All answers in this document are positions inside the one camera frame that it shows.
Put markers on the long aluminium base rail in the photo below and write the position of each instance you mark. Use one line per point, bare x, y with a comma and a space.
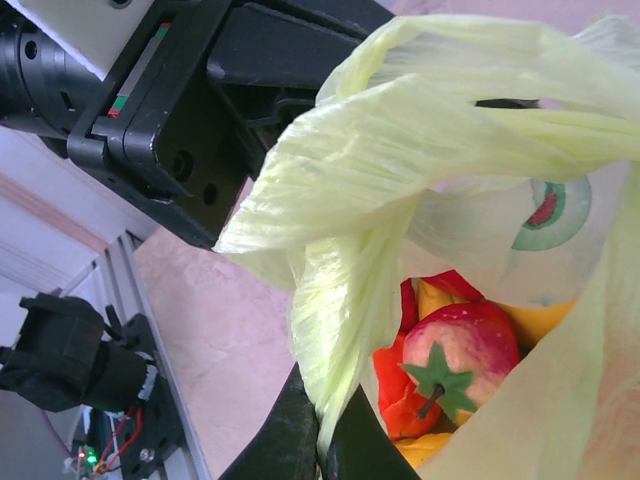
136, 270

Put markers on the yellow-green avocado print plastic bag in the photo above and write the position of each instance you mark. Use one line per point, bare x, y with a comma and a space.
375, 165

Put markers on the orange fake fruit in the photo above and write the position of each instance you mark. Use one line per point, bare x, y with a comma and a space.
395, 400

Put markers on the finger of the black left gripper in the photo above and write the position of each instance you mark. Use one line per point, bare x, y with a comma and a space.
285, 45
260, 120

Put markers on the red fake fruit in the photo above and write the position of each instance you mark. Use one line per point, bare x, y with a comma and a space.
450, 287

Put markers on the yellow fake banana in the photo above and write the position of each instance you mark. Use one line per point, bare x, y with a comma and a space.
540, 320

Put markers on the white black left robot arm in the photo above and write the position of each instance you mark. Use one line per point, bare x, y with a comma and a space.
60, 350

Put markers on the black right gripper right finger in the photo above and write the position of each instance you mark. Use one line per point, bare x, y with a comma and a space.
365, 445

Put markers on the red fake apple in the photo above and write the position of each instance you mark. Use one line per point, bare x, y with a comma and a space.
470, 340

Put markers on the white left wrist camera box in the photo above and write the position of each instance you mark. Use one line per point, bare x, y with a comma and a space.
100, 35

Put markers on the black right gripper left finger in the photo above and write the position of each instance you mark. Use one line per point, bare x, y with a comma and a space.
295, 440

